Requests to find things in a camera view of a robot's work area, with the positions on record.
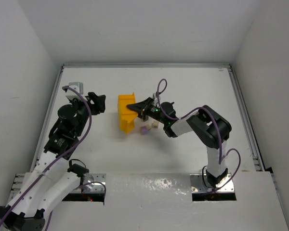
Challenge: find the white front cover board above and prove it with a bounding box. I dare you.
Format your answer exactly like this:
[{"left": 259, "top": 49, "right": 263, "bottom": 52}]
[{"left": 49, "top": 172, "right": 287, "bottom": 231}]

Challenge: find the aluminium table frame rail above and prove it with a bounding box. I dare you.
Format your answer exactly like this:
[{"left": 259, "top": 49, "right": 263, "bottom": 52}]
[{"left": 7, "top": 63, "right": 279, "bottom": 205}]

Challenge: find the yellow plastic bin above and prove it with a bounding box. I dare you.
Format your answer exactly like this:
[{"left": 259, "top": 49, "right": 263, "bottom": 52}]
[{"left": 118, "top": 92, "right": 138, "bottom": 134}]

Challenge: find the purple wood cube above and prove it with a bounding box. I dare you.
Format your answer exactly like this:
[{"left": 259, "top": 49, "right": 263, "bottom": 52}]
[{"left": 140, "top": 126, "right": 149, "bottom": 135}]

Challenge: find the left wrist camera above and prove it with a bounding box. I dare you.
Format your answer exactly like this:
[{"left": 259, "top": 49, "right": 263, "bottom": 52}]
[{"left": 63, "top": 82, "right": 83, "bottom": 100}]

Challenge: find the beige windowed wood block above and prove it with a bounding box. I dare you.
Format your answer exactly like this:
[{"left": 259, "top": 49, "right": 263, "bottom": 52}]
[{"left": 152, "top": 122, "right": 159, "bottom": 128}]

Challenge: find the metal base plate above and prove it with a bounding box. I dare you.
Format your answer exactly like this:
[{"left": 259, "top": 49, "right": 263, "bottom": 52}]
[
  {"left": 189, "top": 173, "right": 235, "bottom": 194},
  {"left": 80, "top": 173, "right": 106, "bottom": 193}
]

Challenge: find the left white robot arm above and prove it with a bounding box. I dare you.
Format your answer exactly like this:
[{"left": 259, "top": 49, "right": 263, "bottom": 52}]
[{"left": 0, "top": 92, "right": 106, "bottom": 231}]

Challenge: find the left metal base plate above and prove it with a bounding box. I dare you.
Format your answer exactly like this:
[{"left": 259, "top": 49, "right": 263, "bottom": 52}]
[{"left": 80, "top": 173, "right": 106, "bottom": 193}]

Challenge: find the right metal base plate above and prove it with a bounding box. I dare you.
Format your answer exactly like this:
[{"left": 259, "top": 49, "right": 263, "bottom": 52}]
[{"left": 189, "top": 173, "right": 235, "bottom": 194}]

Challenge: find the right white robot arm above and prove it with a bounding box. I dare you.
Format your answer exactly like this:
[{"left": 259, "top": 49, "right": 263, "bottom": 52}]
[{"left": 126, "top": 97, "right": 232, "bottom": 188}]

